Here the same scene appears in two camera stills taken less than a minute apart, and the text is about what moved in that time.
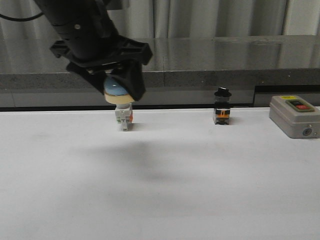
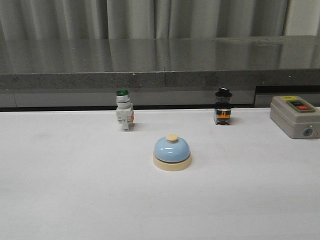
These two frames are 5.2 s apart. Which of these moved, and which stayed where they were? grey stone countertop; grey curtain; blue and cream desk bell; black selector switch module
Moved: blue and cream desk bell
Stayed: grey stone countertop; black selector switch module; grey curtain
